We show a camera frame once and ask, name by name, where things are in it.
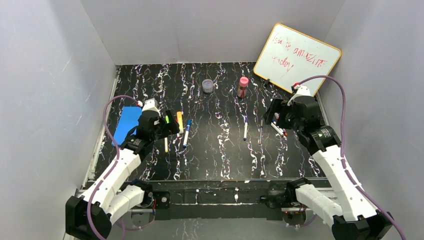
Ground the clear round plastic container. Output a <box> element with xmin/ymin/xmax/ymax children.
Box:
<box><xmin>201</xmin><ymin>79</ymin><xmax>215</xmax><ymax>94</ymax></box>

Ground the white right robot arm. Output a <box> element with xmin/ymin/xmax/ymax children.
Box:
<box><xmin>260</xmin><ymin>96</ymin><xmax>393</xmax><ymax>240</ymax></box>

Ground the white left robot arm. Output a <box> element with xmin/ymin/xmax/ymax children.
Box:
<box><xmin>65</xmin><ymin>109</ymin><xmax>180</xmax><ymax>240</ymax></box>

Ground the checkered black white pen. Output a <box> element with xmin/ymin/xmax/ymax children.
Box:
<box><xmin>258</xmin><ymin>119</ymin><xmax>264</xmax><ymax>145</ymax></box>

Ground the blue foam pad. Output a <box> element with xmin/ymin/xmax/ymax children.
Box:
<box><xmin>113</xmin><ymin>106</ymin><xmax>142</xmax><ymax>146</ymax></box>

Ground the purple white marker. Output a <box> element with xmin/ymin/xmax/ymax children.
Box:
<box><xmin>243</xmin><ymin>116</ymin><xmax>248</xmax><ymax>141</ymax></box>

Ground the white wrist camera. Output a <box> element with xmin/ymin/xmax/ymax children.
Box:
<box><xmin>287</xmin><ymin>84</ymin><xmax>312</xmax><ymax>106</ymax></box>
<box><xmin>142</xmin><ymin>98</ymin><xmax>159</xmax><ymax>113</ymax></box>

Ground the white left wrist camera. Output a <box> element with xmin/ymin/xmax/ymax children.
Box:
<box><xmin>142</xmin><ymin>98</ymin><xmax>159</xmax><ymax>113</ymax></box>

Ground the yellow framed whiteboard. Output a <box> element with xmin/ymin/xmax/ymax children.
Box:
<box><xmin>253</xmin><ymin>23</ymin><xmax>342</xmax><ymax>93</ymax></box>

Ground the orange yellow highlighter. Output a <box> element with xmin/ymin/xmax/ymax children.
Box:
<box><xmin>176</xmin><ymin>111</ymin><xmax>184</xmax><ymax>134</ymax></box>

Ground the red white marker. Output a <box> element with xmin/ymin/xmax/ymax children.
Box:
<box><xmin>273</xmin><ymin>121</ymin><xmax>288</xmax><ymax>137</ymax></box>

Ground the blue capped white marker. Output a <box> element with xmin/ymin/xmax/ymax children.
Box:
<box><xmin>183</xmin><ymin>119</ymin><xmax>192</xmax><ymax>148</ymax></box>

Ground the pink capped bottle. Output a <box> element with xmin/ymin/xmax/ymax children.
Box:
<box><xmin>237</xmin><ymin>76</ymin><xmax>249</xmax><ymax>99</ymax></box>

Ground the yellow capped pen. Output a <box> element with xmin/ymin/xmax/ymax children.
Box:
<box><xmin>164</xmin><ymin>137</ymin><xmax>169</xmax><ymax>153</ymax></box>

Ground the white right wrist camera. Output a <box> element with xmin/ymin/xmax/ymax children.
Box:
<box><xmin>287</xmin><ymin>84</ymin><xmax>312</xmax><ymax>106</ymax></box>

